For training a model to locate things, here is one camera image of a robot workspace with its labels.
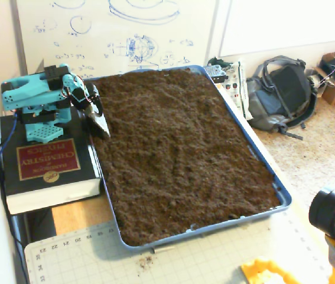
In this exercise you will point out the brown soil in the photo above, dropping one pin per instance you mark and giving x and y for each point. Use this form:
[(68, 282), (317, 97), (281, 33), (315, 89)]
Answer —
[(179, 154)]

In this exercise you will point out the whiteboard with blue drawings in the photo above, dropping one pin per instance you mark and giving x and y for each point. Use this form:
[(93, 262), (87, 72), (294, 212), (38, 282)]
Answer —
[(111, 35)]

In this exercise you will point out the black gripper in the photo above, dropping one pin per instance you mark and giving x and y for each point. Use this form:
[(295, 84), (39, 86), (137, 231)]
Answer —
[(97, 119)]

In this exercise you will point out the black chemistry handbook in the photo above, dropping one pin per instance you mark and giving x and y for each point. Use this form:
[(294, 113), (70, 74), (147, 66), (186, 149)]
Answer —
[(46, 159)]

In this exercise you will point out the grey backpack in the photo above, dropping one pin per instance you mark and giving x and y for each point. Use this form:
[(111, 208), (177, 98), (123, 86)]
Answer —
[(288, 88)]

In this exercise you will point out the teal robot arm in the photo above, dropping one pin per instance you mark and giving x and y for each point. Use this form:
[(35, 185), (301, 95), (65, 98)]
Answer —
[(31, 91)]

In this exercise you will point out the blue plastic tray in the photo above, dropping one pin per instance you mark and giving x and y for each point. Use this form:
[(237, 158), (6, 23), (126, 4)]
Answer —
[(286, 196)]

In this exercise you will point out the yellow plastic part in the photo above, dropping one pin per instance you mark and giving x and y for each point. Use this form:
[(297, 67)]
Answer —
[(261, 272)]

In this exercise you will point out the black camera on stand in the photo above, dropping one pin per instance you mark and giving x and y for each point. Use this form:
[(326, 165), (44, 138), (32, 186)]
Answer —
[(329, 210)]

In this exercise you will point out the pale green cutting mat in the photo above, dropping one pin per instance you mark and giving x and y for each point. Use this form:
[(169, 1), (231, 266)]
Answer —
[(185, 263)]

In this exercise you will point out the blank white board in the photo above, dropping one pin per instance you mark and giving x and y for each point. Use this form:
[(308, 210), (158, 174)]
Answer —
[(273, 26)]

